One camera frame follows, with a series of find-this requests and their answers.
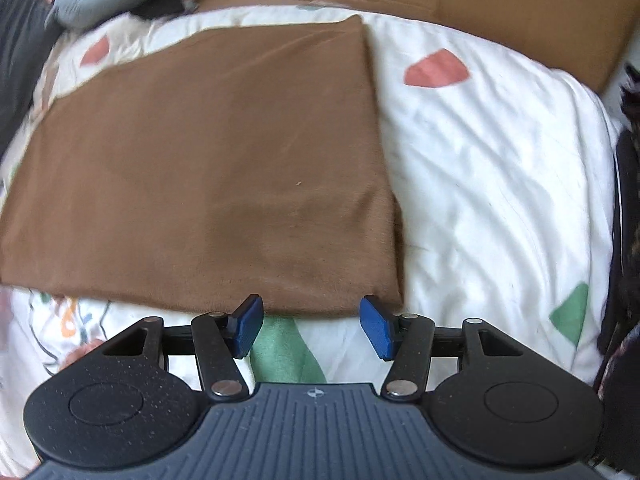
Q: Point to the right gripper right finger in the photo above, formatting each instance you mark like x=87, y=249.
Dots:
x=406, y=340

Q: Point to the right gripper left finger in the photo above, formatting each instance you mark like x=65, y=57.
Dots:
x=219, y=340

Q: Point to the brown t-shirt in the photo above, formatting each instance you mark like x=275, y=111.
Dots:
x=242, y=160

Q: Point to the cream bear print blanket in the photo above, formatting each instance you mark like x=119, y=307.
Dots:
x=505, y=181

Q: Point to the dark grey pillow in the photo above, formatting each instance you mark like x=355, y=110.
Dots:
x=26, y=43

